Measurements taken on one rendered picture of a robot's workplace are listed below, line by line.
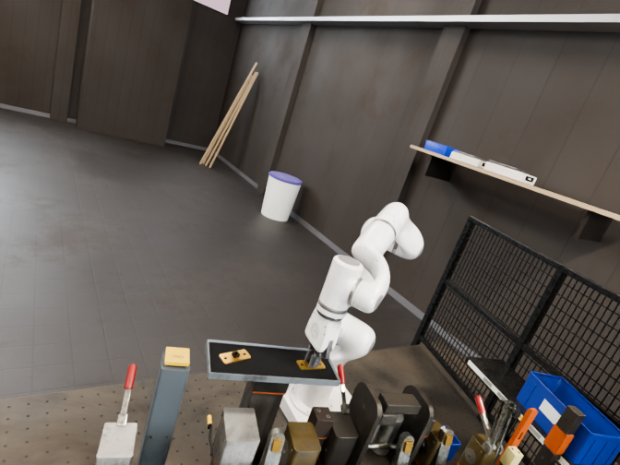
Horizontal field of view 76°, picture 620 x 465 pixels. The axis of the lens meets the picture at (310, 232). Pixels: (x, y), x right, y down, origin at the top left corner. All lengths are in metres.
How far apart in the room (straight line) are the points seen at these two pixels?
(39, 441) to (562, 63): 4.43
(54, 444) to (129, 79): 8.54
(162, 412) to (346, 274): 0.60
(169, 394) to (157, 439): 0.15
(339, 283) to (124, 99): 8.81
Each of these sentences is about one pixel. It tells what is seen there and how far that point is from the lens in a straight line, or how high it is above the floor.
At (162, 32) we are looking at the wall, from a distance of 9.65.
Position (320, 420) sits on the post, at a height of 1.10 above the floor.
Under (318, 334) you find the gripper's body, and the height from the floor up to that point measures 1.28.
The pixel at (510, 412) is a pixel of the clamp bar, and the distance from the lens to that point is 1.44.
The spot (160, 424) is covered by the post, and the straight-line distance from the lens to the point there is 1.22.
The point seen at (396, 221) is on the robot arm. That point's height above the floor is 1.60.
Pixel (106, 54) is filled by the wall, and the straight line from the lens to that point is 9.49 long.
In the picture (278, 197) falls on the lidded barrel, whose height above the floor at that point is 0.37.
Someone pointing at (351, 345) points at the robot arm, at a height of 1.10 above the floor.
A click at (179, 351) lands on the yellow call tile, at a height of 1.16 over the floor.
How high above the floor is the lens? 1.84
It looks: 17 degrees down
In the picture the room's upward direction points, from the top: 18 degrees clockwise
